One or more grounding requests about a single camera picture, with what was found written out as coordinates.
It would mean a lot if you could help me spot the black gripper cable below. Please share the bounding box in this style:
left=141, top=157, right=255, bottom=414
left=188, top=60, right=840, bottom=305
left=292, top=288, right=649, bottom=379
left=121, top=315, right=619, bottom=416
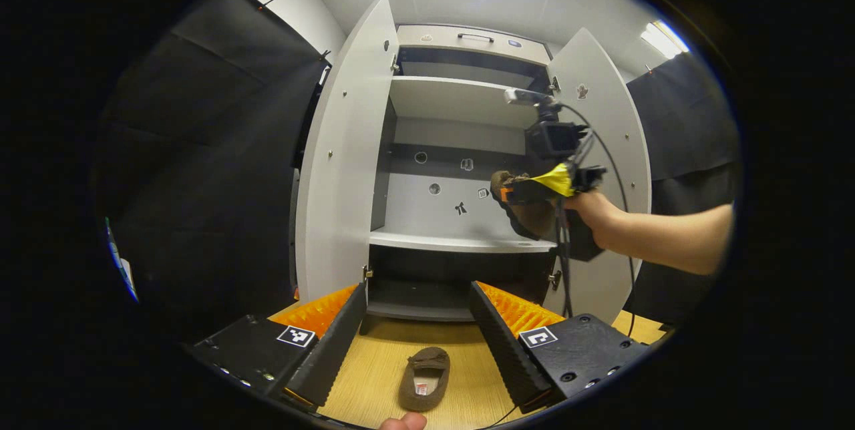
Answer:
left=556, top=103, right=637, bottom=339

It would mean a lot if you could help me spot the small ceiling light panel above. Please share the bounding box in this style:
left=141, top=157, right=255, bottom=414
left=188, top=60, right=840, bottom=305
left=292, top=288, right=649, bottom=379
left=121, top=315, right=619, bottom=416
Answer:
left=640, top=19, right=690, bottom=60

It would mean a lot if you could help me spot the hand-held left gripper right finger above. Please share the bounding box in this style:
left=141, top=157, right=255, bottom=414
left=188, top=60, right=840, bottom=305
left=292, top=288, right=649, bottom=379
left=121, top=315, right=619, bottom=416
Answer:
left=468, top=280, right=652, bottom=415

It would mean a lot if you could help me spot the black backdrop cloth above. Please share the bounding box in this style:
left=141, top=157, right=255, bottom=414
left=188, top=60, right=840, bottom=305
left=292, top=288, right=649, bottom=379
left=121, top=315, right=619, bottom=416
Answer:
left=97, top=0, right=331, bottom=337
left=625, top=53, right=741, bottom=325

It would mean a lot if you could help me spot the light grey cabinet door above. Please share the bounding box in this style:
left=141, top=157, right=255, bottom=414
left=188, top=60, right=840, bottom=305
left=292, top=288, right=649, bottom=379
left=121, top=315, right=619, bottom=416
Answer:
left=295, top=0, right=399, bottom=304
left=546, top=28, right=652, bottom=324

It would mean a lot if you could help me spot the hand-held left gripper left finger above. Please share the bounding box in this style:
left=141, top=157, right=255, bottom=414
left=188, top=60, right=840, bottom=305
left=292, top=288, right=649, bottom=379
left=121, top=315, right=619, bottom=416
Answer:
left=184, top=282, right=368, bottom=411

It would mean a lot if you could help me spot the grey shoe cabinet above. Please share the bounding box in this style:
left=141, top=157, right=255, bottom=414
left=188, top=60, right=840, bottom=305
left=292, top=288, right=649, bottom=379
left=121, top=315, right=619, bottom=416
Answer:
left=364, top=24, right=558, bottom=334

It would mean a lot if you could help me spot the brown fuzzy shoe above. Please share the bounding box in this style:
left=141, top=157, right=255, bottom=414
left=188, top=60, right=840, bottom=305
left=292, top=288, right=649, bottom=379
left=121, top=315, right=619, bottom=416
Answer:
left=399, top=347, right=452, bottom=413
left=490, top=171, right=558, bottom=242

